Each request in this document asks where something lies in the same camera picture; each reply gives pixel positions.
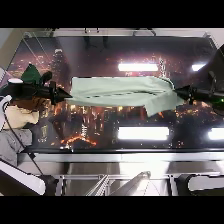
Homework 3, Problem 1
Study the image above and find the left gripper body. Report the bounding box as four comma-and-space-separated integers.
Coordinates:
48, 80, 66, 105

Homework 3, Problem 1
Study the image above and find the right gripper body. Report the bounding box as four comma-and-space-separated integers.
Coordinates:
180, 84, 198, 105

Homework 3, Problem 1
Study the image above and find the pale green T-shirt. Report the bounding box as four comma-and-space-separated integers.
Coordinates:
65, 75, 186, 118

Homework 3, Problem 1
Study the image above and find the brown garment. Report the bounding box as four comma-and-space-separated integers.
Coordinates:
14, 97, 47, 113

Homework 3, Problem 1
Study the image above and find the dark green garment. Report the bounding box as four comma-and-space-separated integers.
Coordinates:
20, 62, 44, 85

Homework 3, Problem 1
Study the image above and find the cream garment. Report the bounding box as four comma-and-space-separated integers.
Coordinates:
2, 105, 41, 131

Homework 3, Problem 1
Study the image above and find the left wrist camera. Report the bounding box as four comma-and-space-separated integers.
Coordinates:
38, 70, 54, 85

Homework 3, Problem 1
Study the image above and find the silver frame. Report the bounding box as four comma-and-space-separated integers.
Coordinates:
0, 28, 224, 197

